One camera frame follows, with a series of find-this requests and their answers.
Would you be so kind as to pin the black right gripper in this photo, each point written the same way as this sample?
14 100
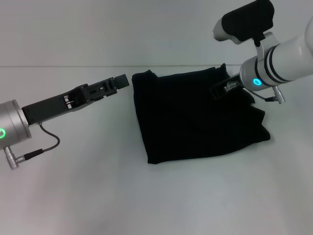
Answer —
225 88

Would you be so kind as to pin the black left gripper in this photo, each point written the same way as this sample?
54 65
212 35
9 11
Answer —
49 109

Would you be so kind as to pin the black shirt with FREE print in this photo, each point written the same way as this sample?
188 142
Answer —
195 117

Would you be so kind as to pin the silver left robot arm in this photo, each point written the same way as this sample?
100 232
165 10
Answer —
12 122

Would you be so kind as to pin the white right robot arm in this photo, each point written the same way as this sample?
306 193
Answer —
281 58

